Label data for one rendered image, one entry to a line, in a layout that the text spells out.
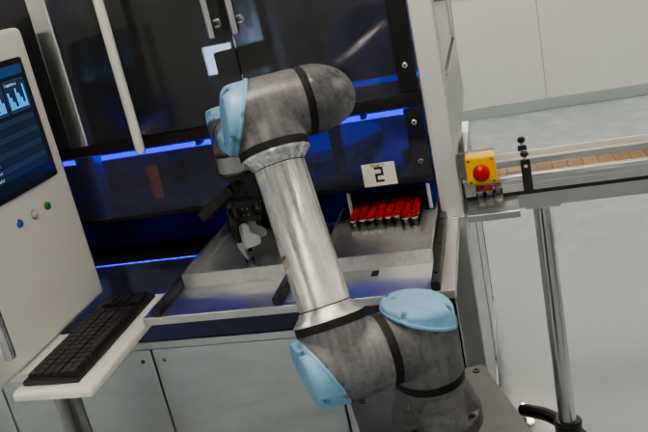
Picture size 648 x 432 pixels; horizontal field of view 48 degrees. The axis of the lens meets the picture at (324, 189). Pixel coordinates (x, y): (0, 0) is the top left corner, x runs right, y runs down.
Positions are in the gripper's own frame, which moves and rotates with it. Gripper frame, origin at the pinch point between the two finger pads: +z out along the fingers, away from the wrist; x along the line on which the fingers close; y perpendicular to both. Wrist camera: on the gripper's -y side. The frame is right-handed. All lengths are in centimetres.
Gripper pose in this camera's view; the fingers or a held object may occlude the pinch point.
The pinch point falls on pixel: (246, 251)
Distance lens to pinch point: 177.2
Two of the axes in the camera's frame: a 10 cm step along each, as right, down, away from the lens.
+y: 9.6, -1.3, -2.4
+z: 1.9, 9.4, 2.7
